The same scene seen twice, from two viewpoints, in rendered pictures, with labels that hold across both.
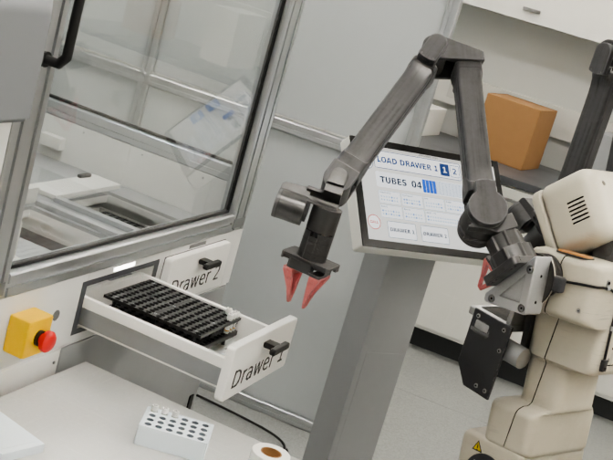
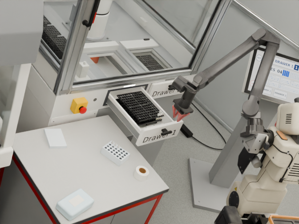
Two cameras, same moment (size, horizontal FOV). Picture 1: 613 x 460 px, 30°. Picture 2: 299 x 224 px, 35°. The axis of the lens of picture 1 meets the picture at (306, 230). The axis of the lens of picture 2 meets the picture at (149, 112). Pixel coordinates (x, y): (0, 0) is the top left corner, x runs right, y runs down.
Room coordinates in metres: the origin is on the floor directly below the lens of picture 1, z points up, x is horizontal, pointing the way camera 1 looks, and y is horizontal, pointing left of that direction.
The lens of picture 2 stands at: (0.13, -0.56, 2.37)
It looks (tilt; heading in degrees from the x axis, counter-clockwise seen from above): 34 degrees down; 19
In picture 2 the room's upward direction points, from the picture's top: 23 degrees clockwise
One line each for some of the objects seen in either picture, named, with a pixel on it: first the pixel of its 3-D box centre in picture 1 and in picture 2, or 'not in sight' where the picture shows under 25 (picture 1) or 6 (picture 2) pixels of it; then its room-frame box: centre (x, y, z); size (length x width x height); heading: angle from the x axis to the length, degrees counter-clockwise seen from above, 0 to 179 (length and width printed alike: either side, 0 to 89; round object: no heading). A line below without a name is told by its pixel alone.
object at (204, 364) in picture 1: (165, 321); (137, 109); (2.16, 0.22, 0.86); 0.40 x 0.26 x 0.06; 71
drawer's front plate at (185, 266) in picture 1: (194, 271); (167, 88); (2.50, 0.22, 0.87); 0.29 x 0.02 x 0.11; 161
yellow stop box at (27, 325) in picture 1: (29, 333); (79, 106); (1.88, 0.42, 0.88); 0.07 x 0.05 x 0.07; 161
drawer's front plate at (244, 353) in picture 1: (257, 356); (159, 132); (2.09, 0.02, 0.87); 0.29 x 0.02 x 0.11; 161
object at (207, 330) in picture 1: (217, 326); (151, 117); (2.13, 0.12, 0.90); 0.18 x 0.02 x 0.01; 161
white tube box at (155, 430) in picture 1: (174, 433); (115, 153); (1.86, 0.12, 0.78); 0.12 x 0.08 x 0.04; 91
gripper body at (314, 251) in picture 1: (314, 248); (184, 102); (2.11, -0.02, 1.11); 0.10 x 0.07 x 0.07; 70
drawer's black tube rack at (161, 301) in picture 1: (170, 320); (138, 109); (2.16, 0.21, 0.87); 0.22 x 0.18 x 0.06; 71
